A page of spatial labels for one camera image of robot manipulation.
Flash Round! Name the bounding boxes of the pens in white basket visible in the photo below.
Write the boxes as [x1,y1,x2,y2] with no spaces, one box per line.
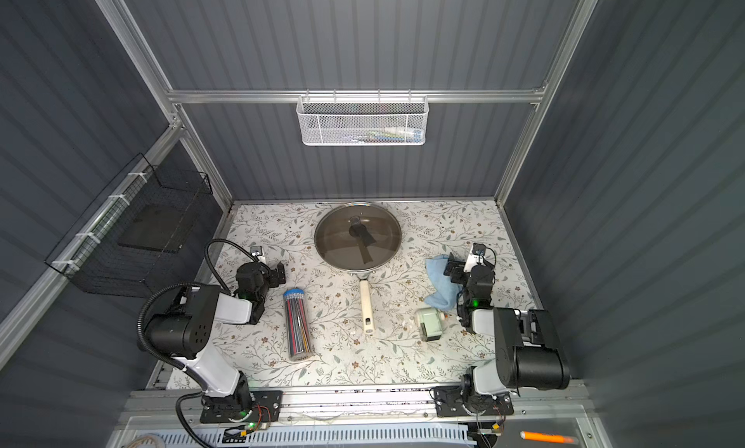
[347,127,425,145]

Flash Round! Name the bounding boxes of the white wire mesh basket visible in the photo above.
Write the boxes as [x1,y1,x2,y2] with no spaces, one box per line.
[296,97,430,147]

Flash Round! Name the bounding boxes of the orange marker pen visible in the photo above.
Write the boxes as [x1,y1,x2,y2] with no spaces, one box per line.
[520,431,578,445]

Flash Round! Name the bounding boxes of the black wire basket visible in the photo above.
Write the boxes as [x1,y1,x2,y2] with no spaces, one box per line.
[46,158,220,298]

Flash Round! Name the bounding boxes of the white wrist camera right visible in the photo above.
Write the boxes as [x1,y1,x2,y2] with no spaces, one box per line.
[469,242,486,264]

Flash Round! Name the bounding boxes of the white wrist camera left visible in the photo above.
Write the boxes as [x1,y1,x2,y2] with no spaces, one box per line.
[249,246,265,262]

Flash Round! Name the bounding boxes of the light blue cloth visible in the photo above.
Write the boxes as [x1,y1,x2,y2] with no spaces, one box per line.
[424,255,462,312]

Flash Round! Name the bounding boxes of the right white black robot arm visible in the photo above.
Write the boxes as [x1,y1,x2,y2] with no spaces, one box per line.
[435,255,570,417]

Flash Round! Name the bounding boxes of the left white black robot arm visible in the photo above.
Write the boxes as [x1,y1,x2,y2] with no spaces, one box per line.
[136,263,286,424]

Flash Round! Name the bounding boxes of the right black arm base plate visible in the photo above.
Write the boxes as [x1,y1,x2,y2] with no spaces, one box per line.
[429,385,514,418]

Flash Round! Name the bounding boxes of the brown frying pan cream handle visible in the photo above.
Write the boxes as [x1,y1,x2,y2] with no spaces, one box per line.
[314,202,404,336]

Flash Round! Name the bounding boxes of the clear tube of coloured pencils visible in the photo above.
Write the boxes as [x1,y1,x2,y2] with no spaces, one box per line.
[282,288,312,361]

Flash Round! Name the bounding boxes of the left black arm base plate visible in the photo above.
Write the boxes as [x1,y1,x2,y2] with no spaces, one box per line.
[199,391,283,424]

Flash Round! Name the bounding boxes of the glass pot lid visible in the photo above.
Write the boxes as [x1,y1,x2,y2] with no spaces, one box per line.
[313,202,404,273]

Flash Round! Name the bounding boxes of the pale green pencil sharpener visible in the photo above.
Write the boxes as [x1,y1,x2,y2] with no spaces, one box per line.
[414,308,445,341]

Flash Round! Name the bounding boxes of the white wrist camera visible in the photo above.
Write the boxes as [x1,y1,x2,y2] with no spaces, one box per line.
[469,242,486,264]
[249,246,265,262]

